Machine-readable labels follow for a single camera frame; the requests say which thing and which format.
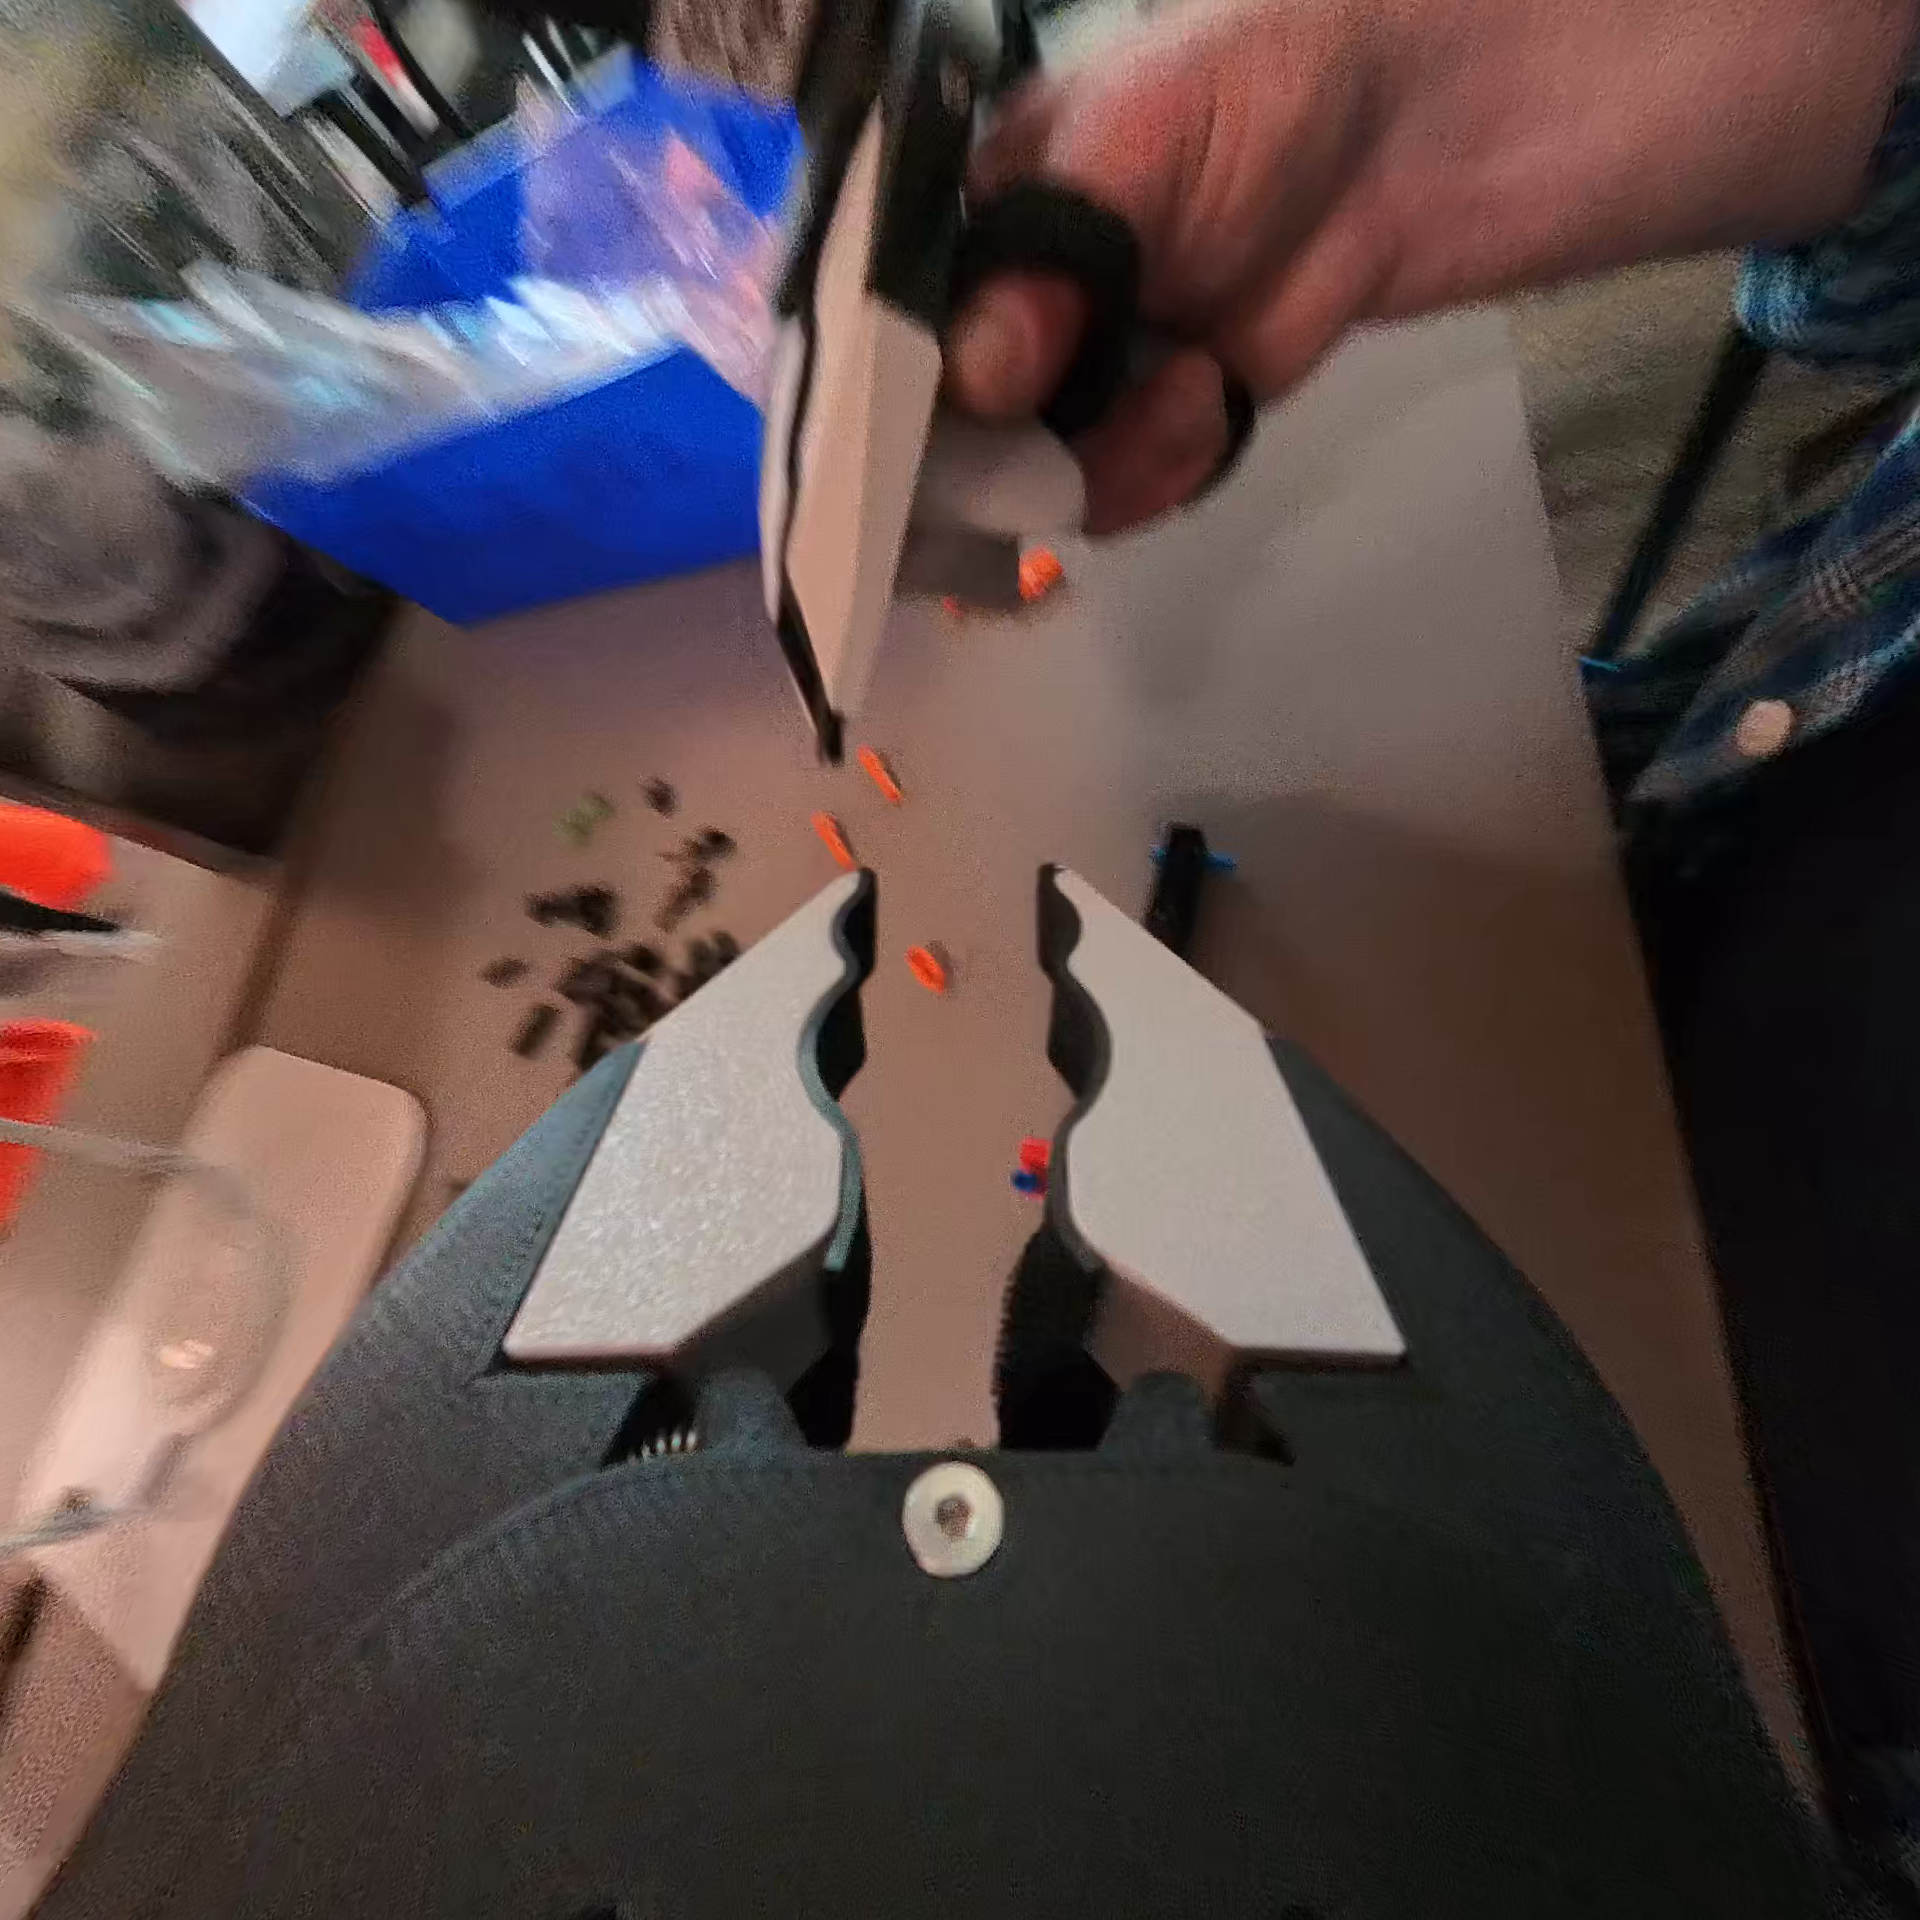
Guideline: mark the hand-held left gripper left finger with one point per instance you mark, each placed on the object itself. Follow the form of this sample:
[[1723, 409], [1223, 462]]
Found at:
[[691, 1186]]

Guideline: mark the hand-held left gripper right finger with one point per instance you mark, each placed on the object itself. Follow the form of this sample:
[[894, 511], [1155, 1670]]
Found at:
[[1217, 1186]]

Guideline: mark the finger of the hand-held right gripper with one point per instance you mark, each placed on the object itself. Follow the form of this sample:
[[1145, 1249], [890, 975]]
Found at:
[[863, 453], [782, 525]]

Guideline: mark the black lego frame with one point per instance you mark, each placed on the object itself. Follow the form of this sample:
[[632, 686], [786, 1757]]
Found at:
[[1176, 899]]

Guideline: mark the blue lego pin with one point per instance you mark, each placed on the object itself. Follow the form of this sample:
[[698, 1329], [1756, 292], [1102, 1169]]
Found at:
[[1226, 862]]

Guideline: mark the person's right forearm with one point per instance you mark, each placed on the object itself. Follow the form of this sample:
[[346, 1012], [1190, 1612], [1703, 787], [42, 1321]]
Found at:
[[1726, 118]]

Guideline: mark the pile of black lego pieces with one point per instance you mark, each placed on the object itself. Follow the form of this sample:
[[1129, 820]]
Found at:
[[614, 983]]

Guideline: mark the orange lego pin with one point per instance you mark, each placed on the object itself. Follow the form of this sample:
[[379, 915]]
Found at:
[[881, 772], [835, 841]]

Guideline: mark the orange lego short beam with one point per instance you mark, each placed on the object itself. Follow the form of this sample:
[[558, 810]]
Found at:
[[932, 968]]

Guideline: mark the green lego piece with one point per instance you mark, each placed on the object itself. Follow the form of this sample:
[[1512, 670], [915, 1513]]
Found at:
[[587, 813]]

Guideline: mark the person's right hand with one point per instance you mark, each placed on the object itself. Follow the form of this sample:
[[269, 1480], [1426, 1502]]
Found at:
[[1321, 166]]

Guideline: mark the blue plastic bin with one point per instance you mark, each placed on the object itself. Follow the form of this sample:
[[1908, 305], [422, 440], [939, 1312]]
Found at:
[[570, 496]]

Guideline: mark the white booklet stand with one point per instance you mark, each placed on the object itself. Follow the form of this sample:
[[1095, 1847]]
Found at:
[[301, 1140]]

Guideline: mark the dark navy t-shirt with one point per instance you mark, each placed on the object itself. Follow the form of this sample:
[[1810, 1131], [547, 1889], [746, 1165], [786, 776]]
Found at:
[[1800, 1200]]

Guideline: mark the black table leg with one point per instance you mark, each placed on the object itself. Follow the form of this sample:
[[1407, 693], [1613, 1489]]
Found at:
[[1680, 496]]

